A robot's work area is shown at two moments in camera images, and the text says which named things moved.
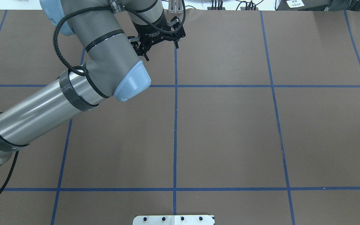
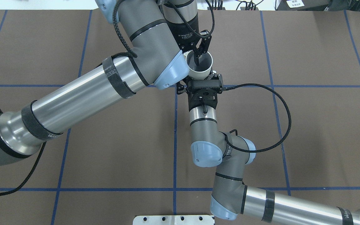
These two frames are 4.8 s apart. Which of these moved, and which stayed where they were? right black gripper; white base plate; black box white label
Moved: right black gripper
Stayed: white base plate; black box white label
